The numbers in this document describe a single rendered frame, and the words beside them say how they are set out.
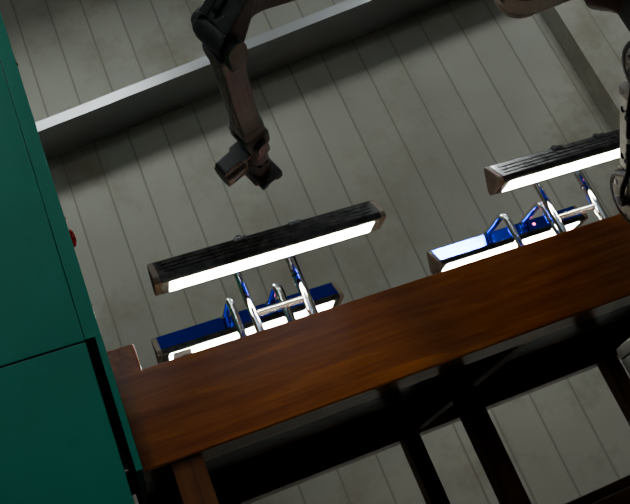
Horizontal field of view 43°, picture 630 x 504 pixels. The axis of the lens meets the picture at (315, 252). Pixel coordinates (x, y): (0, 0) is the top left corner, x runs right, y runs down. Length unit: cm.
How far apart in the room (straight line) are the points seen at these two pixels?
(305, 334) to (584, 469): 264
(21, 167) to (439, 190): 296
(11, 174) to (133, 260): 273
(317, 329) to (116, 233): 297
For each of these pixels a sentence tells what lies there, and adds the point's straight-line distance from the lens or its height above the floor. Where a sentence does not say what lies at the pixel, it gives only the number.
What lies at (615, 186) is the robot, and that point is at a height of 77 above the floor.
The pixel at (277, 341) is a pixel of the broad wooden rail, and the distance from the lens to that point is 159.
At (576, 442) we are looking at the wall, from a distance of 409.
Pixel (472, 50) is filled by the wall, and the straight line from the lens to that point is 478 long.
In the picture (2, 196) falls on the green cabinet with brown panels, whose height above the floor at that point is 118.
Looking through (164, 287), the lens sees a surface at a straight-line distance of 197.
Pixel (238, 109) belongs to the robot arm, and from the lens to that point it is 164.
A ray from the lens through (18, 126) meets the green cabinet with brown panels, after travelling 177.
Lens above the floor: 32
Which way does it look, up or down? 20 degrees up
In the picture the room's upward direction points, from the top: 23 degrees counter-clockwise
